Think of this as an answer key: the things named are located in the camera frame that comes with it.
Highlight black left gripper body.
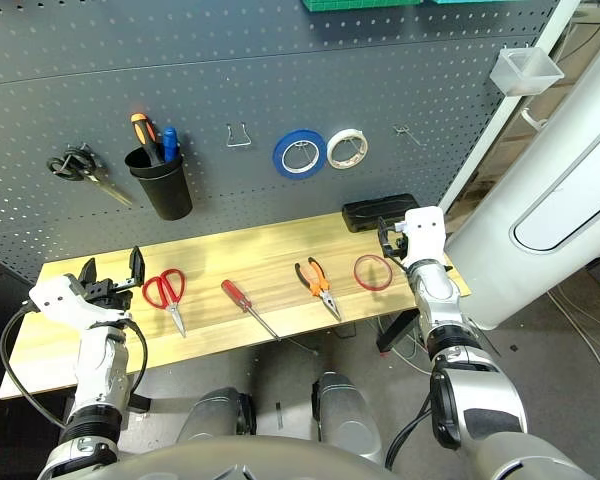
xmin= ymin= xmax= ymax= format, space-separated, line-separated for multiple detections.
xmin=79 ymin=278 xmax=134 ymax=314

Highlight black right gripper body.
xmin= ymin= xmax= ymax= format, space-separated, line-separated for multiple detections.
xmin=392 ymin=232 xmax=411 ymax=264

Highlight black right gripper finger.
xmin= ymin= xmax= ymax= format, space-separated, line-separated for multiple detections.
xmin=378 ymin=217 xmax=394 ymax=254

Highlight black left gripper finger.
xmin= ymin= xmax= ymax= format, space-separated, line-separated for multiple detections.
xmin=78 ymin=257 xmax=100 ymax=287
xmin=128 ymin=245 xmax=146 ymax=292

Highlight red tape roll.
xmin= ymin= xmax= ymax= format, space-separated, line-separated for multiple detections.
xmin=353 ymin=254 xmax=394 ymax=291

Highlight red handled scissors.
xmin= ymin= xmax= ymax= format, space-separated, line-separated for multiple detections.
xmin=142 ymin=268 xmax=188 ymax=339

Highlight orange black pliers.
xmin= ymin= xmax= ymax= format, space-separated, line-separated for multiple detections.
xmin=294 ymin=256 xmax=343 ymax=322

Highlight red handled screwdriver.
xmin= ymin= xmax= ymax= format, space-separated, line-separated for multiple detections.
xmin=220 ymin=279 xmax=282 ymax=342

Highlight dark grey pegboard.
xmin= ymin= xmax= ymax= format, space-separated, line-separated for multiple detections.
xmin=0 ymin=0 xmax=564 ymax=284

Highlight black tool case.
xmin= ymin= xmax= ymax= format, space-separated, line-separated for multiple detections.
xmin=342 ymin=193 xmax=421 ymax=234

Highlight black tool cup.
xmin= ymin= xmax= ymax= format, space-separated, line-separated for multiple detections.
xmin=124 ymin=147 xmax=194 ymax=221

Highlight white tape roll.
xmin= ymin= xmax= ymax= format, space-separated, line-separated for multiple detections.
xmin=326 ymin=128 xmax=369 ymax=170

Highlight blue tape roll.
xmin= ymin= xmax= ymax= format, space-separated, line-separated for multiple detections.
xmin=272 ymin=128 xmax=327 ymax=180

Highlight large white rounded housing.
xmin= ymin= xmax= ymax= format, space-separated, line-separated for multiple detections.
xmin=444 ymin=59 xmax=600 ymax=331

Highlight orange black screwdriver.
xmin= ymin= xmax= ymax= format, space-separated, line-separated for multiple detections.
xmin=130 ymin=113 xmax=166 ymax=166

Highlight silver robot left leg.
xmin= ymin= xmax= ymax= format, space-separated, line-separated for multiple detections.
xmin=177 ymin=387 xmax=256 ymax=446

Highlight silver robot leg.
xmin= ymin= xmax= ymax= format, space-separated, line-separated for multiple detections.
xmin=312 ymin=370 xmax=384 ymax=464
xmin=177 ymin=387 xmax=256 ymax=446

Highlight silver robot right leg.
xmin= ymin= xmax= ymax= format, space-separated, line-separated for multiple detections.
xmin=312 ymin=370 xmax=384 ymax=464

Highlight white plastic hook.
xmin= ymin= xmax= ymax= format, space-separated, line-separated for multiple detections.
xmin=521 ymin=107 xmax=549 ymax=132

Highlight grey robot torso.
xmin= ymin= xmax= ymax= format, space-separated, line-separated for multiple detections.
xmin=94 ymin=434 xmax=396 ymax=480

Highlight translucent plastic bin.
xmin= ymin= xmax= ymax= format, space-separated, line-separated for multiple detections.
xmin=489 ymin=47 xmax=565 ymax=96

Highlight green storage bin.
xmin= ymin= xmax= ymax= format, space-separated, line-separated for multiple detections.
xmin=299 ymin=0 xmax=424 ymax=12

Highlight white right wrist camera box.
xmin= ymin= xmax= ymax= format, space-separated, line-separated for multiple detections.
xmin=403 ymin=205 xmax=446 ymax=269

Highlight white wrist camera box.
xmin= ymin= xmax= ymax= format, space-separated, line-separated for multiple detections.
xmin=28 ymin=276 xmax=131 ymax=331
xmin=403 ymin=205 xmax=446 ymax=269

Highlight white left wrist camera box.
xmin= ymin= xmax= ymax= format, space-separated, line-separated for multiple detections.
xmin=28 ymin=276 xmax=131 ymax=331

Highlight black handled scissors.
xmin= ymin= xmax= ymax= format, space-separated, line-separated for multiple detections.
xmin=47 ymin=144 xmax=134 ymax=207

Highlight blue handled tool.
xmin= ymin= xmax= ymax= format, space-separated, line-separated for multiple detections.
xmin=162 ymin=127 xmax=181 ymax=164

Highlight wire pliers holder hook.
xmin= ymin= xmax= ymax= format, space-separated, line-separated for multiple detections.
xmin=225 ymin=123 xmax=253 ymax=149

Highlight white pegboard frame post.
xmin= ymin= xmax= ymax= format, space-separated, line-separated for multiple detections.
xmin=437 ymin=0 xmax=586 ymax=216

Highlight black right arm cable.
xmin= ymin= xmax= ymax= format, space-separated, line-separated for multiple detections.
xmin=378 ymin=218 xmax=439 ymax=471

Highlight white floor cable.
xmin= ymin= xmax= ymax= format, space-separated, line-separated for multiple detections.
xmin=547 ymin=289 xmax=600 ymax=391

